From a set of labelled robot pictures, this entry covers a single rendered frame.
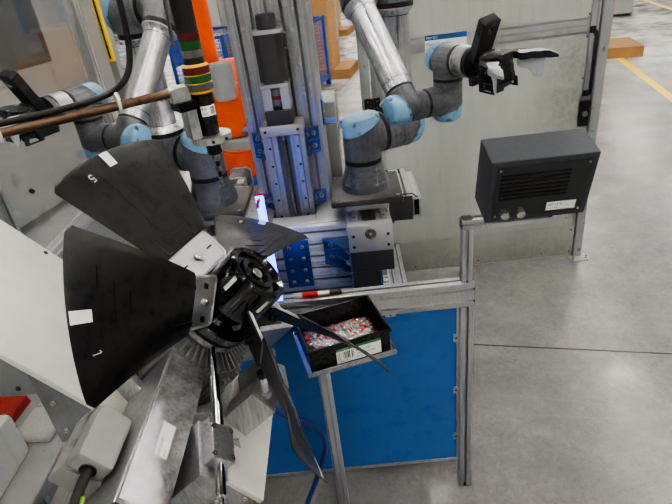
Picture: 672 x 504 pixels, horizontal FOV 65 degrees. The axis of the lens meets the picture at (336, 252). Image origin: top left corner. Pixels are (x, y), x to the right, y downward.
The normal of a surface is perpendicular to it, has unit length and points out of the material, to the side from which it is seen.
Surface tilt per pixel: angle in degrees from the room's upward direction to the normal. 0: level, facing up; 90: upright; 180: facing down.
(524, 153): 15
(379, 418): 90
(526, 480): 0
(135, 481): 50
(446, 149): 90
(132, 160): 39
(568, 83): 90
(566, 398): 0
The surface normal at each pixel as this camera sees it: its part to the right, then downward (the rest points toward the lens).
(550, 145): -0.10, -0.71
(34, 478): -0.11, -0.87
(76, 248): 0.82, -0.27
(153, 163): 0.36, -0.54
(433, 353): 0.03, 0.48
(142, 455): 0.69, -0.64
